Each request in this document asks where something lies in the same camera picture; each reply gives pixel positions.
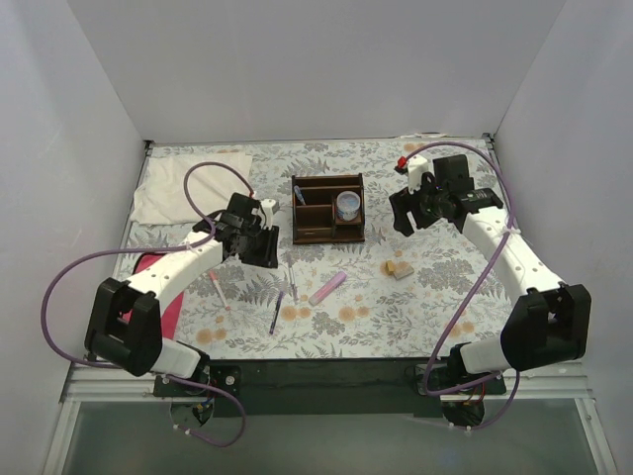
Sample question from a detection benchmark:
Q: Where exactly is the pink capped white pen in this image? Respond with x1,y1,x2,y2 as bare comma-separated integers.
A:
209,270,230,311

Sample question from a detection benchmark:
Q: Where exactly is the clear round clip container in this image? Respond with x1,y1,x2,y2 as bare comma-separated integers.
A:
335,191,361,222

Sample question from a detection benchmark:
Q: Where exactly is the brown and grey eraser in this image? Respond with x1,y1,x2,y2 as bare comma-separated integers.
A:
385,260,414,280

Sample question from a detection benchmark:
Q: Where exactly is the purple pink highlighter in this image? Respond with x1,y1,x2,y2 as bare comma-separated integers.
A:
309,271,347,306

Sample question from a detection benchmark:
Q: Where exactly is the purple pen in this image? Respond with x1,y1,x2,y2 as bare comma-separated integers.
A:
268,290,286,335

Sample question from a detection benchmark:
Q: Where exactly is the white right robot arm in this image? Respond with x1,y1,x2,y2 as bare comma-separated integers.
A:
390,154,591,394

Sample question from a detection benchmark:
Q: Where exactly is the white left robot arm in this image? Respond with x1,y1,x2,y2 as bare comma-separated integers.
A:
84,193,279,396

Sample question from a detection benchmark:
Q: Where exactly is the brown wooden desk organizer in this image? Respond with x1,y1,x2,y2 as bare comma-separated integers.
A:
291,173,365,245

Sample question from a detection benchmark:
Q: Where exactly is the white folded cloth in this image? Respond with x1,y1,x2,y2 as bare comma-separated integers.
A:
131,151,252,226

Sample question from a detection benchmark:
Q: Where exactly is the floral table mat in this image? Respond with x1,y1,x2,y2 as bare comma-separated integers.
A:
149,141,512,359

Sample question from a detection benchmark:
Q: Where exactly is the pink cloth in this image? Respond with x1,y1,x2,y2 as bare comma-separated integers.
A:
126,251,192,340

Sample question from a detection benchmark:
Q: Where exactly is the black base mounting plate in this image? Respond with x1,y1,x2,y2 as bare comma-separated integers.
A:
152,355,508,420

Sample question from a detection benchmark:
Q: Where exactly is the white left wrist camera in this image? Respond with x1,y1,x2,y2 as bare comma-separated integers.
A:
252,199,279,230

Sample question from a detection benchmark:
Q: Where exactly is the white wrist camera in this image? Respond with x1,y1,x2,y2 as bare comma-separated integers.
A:
396,153,434,194
252,199,279,230

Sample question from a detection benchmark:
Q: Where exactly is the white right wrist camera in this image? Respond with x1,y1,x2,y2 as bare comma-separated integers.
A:
396,153,434,194

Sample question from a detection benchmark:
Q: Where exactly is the aluminium frame rail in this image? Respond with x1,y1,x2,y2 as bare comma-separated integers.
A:
70,148,616,474

